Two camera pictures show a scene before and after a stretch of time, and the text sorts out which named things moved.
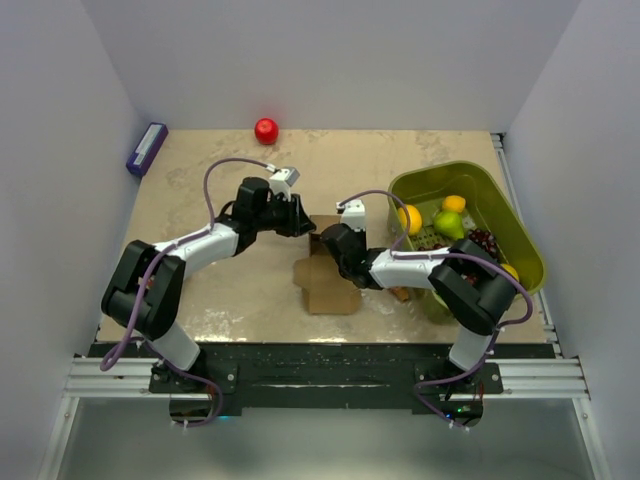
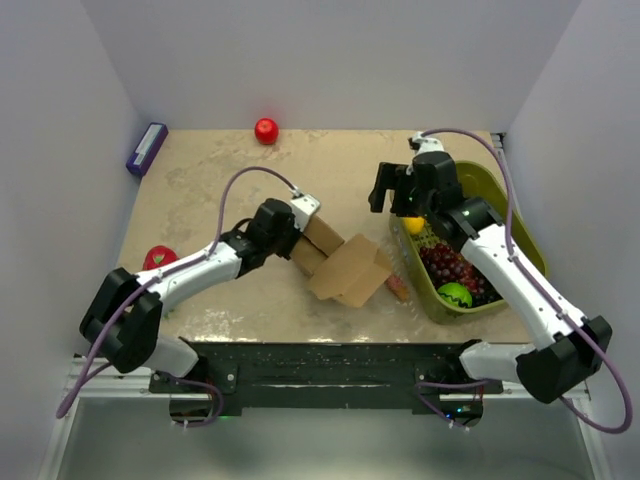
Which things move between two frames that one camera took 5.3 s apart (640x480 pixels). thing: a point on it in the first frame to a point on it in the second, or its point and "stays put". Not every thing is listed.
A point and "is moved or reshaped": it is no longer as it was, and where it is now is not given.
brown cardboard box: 327,289 is moved or reshaped
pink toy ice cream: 401,292 stays put
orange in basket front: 414,219 stays put
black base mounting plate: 329,375 stays put
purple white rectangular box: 147,148 stays put
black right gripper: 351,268 to 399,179
